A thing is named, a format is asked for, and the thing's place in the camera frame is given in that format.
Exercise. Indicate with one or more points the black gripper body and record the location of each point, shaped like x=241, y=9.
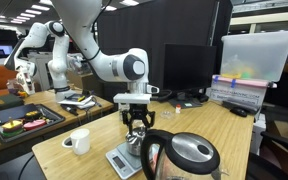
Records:
x=138, y=111

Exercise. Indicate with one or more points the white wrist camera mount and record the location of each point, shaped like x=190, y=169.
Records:
x=132, y=98

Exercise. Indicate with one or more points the black partition panel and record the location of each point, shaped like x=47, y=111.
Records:
x=184, y=23

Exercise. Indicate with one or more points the black computer monitor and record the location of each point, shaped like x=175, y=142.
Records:
x=189, y=66

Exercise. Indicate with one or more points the silver digital kitchen scale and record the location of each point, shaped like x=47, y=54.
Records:
x=120, y=161

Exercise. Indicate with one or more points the stack of papers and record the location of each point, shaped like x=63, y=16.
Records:
x=80, y=101

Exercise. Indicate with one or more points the white box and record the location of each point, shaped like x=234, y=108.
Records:
x=258, y=133

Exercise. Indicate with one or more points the small white bottle red cap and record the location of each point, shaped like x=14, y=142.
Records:
x=178, y=109

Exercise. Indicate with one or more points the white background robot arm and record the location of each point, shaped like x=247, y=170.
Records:
x=59, y=66

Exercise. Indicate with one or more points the clear plastic storage bin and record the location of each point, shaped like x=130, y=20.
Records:
x=257, y=56

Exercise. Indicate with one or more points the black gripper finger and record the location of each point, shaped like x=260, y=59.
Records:
x=126, y=119
x=151, y=119

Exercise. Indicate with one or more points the black computer mouse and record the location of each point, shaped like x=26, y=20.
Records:
x=239, y=111

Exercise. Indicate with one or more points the stacked plastic drawer organizer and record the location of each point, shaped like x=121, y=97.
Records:
x=237, y=95

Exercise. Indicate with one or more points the colourful stacking toy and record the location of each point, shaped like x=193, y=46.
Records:
x=12, y=126

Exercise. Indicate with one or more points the small clear glass dish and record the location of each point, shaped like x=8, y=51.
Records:
x=166, y=115

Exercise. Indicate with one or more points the pink toy food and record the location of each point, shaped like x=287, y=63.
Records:
x=34, y=125

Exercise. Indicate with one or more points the black yellow toy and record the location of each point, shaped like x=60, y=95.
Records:
x=33, y=114

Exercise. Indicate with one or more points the black tray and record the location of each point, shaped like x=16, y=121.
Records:
x=17, y=113

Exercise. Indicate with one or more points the black office chair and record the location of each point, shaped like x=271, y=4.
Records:
x=277, y=140

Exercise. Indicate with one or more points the background screen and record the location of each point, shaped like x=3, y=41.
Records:
x=0, y=50

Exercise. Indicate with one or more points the small silver pot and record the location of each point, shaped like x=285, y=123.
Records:
x=134, y=146

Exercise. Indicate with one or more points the white ceramic mug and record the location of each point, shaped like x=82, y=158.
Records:
x=81, y=141

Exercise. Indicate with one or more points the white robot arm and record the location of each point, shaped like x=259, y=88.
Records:
x=107, y=66

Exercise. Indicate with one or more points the dark green case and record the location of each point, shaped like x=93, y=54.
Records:
x=5, y=101

